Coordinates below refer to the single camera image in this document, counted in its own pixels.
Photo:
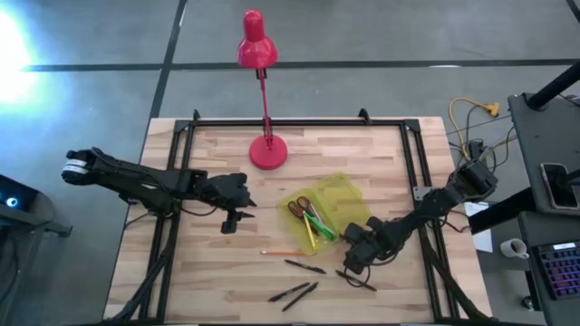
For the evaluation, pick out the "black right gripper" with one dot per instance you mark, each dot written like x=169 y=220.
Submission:
x=355 y=258

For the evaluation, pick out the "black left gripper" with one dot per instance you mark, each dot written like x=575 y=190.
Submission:
x=222 y=188

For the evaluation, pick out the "green marker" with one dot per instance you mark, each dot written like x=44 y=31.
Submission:
x=319 y=226

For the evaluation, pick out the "yellow-orange pen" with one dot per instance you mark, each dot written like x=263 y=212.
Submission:
x=310 y=231

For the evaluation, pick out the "yellow translucent supply box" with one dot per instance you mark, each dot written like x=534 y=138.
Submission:
x=326 y=213

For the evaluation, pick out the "orange pencil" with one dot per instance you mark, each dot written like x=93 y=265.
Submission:
x=283 y=252

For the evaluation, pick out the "black pen with scale logo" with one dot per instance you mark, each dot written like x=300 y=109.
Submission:
x=288 y=292

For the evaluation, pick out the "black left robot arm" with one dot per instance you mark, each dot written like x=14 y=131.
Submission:
x=136 y=181

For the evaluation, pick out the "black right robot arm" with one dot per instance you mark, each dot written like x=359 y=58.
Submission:
x=444 y=199

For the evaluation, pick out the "white paper sheet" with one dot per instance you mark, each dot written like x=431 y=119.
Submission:
x=480 y=226

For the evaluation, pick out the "black desk support bar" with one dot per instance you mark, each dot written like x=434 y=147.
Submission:
x=498 y=210

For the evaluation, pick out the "white mug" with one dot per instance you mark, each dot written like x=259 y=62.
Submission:
x=514 y=248

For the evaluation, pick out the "red desk lamp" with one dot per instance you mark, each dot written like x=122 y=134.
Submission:
x=256 y=50

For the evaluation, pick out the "black power adapter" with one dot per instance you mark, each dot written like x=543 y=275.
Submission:
x=476 y=149

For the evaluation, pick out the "purple backlit keyboard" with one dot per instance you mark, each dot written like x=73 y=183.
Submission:
x=562 y=271

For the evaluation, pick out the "black smartphone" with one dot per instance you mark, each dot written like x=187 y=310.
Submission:
x=558 y=183

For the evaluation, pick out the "grey side desk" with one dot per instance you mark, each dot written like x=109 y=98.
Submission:
x=534 y=136

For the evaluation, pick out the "black device blue light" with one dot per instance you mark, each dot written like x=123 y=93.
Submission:
x=18 y=199

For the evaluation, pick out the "black pole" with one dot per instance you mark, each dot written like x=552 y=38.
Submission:
x=555 y=86

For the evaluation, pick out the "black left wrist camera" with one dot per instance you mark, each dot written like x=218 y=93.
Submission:
x=231 y=223

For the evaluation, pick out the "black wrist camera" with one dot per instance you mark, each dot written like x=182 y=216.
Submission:
x=352 y=232
x=231 y=223

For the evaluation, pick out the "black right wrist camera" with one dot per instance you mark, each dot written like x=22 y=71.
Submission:
x=352 y=232

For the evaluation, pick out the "silver metal bracket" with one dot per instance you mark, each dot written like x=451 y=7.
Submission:
x=421 y=193

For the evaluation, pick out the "black table frame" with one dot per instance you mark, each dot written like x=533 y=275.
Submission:
x=294 y=122

